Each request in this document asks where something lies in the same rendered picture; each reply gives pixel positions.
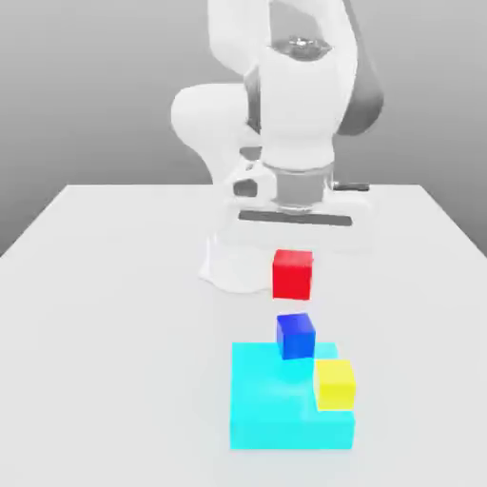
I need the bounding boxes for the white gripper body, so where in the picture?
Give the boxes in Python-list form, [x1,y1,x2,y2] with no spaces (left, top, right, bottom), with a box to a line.
[224,197,375,253]

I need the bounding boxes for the small red cube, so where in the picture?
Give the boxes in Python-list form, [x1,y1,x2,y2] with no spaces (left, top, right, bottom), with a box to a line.
[272,249,315,302]

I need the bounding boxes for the small blue cube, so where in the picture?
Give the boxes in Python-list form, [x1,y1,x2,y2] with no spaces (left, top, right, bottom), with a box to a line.
[276,312,317,361]

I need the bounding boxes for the small yellow cube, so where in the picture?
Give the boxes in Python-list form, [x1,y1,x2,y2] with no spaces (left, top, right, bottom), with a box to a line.
[313,359,358,412]

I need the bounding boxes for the large cyan box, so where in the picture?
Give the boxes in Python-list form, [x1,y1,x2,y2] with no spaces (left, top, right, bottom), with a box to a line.
[229,341,357,451]

